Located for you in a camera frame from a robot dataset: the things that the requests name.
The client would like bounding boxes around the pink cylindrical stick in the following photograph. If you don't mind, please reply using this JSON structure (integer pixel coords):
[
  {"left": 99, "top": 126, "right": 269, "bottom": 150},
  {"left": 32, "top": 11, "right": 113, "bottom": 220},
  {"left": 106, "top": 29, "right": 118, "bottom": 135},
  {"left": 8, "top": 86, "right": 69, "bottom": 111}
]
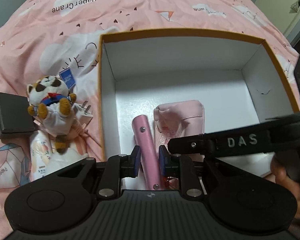
[{"left": 132, "top": 115, "right": 164, "bottom": 190}]

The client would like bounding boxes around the pink pouch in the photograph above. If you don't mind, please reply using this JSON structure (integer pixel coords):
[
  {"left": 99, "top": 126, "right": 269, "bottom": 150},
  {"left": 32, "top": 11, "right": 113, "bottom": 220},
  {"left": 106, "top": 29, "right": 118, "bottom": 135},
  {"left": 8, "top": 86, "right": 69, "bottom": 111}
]
[{"left": 153, "top": 100, "right": 205, "bottom": 152}]

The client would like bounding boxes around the red panda plush toy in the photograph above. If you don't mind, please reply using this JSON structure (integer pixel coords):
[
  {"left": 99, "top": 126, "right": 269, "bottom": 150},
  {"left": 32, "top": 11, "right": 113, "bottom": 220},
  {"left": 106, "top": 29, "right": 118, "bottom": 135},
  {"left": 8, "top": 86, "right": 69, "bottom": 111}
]
[{"left": 26, "top": 75, "right": 77, "bottom": 154}]

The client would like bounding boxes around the dark grey gift box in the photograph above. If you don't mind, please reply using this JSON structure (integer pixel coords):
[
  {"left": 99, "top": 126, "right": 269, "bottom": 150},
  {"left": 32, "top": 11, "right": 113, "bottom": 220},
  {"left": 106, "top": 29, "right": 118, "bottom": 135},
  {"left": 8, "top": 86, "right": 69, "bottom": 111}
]
[{"left": 0, "top": 92, "right": 35, "bottom": 139}]

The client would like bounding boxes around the person's right hand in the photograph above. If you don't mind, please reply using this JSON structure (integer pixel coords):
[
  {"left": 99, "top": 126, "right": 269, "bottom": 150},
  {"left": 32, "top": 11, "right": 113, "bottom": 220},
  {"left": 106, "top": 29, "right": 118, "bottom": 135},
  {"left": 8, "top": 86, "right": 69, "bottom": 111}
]
[{"left": 265, "top": 157, "right": 300, "bottom": 218}]

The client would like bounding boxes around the pink flat holder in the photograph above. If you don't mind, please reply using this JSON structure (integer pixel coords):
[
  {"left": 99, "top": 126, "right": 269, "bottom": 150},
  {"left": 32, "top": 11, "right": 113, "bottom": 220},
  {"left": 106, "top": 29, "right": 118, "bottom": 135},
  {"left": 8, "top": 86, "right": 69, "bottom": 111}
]
[{"left": 33, "top": 119, "right": 87, "bottom": 140}]

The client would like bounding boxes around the white charger plug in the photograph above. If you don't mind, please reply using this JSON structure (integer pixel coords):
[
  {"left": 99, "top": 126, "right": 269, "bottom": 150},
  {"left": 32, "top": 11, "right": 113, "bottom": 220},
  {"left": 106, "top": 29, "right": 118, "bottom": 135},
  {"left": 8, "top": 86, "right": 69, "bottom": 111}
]
[{"left": 73, "top": 101, "right": 93, "bottom": 126}]

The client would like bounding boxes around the white plush toy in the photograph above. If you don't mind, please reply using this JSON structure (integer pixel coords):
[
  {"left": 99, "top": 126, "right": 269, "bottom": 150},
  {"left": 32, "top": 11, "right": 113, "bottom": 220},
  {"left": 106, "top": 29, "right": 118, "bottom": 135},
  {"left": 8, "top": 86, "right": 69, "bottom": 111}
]
[{"left": 30, "top": 130, "right": 89, "bottom": 181}]

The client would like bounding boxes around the orange cardboard box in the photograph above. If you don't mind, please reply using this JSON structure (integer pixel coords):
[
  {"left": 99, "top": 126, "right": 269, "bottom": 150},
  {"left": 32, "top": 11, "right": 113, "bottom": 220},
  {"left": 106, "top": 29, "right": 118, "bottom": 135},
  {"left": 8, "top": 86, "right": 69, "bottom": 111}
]
[{"left": 97, "top": 28, "right": 300, "bottom": 190}]

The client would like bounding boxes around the blue hang tag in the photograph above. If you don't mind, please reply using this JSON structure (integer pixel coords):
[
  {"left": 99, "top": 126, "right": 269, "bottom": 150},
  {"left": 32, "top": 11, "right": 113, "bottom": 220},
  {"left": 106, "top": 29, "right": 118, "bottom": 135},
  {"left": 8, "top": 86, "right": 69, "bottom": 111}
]
[{"left": 59, "top": 68, "right": 76, "bottom": 90}]

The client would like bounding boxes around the pink cloud-print duvet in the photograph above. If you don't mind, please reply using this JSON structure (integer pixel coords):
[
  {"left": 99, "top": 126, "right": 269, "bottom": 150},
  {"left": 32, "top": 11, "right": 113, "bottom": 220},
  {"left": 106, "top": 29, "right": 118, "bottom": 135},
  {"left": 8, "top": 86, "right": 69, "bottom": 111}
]
[{"left": 0, "top": 0, "right": 300, "bottom": 240}]

